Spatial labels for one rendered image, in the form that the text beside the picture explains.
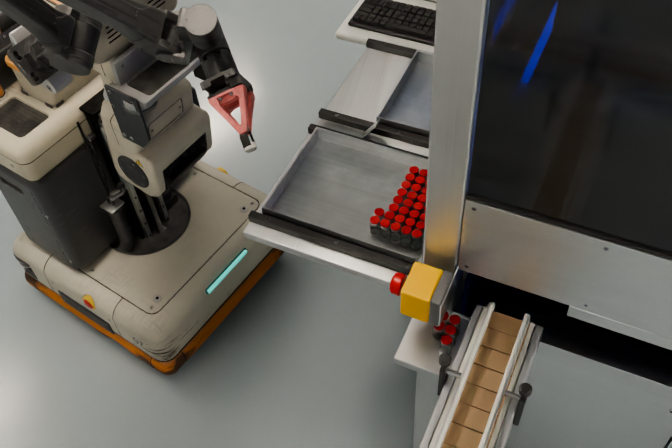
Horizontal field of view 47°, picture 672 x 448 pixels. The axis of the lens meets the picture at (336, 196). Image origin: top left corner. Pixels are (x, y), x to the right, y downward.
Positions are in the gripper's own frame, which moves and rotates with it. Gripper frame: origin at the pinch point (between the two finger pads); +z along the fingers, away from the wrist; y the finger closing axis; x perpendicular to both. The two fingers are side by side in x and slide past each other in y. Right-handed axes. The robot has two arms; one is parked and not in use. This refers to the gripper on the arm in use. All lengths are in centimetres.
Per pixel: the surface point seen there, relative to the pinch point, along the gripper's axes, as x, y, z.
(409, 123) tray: 26, -51, -3
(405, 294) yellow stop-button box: 13.8, -8.4, 36.0
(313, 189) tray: 1.1, -37.0, 5.4
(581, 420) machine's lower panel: 33, -43, 70
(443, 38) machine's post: 35.1, 26.4, 10.1
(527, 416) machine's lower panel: 23, -50, 67
